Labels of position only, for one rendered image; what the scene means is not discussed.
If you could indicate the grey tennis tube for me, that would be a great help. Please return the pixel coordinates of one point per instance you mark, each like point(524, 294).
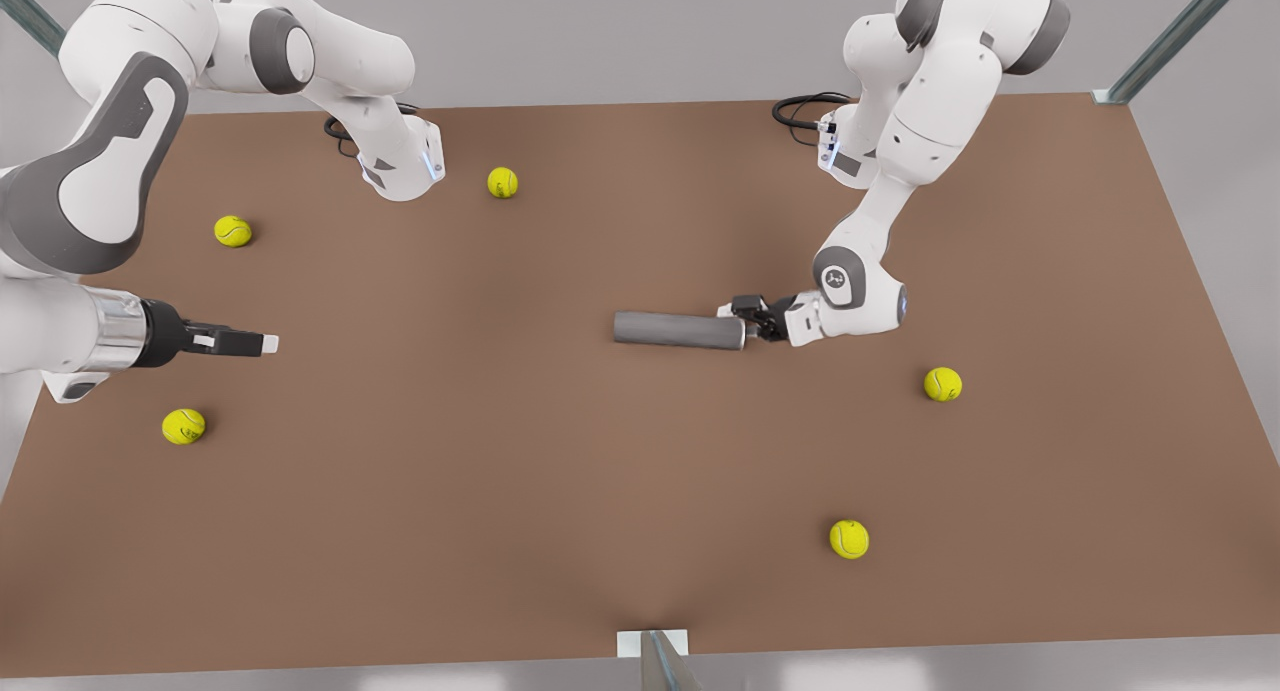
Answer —
point(678, 331)

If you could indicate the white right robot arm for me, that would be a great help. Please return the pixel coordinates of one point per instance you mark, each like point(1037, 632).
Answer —
point(120, 141)

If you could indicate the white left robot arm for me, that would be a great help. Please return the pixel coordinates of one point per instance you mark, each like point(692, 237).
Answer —
point(930, 101)

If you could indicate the yellow tennis ball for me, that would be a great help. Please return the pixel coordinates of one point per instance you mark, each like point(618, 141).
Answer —
point(943, 384)
point(502, 182)
point(183, 426)
point(233, 231)
point(849, 539)

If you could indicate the silver frame post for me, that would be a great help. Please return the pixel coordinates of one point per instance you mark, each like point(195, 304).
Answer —
point(1170, 39)
point(658, 661)
point(30, 16)

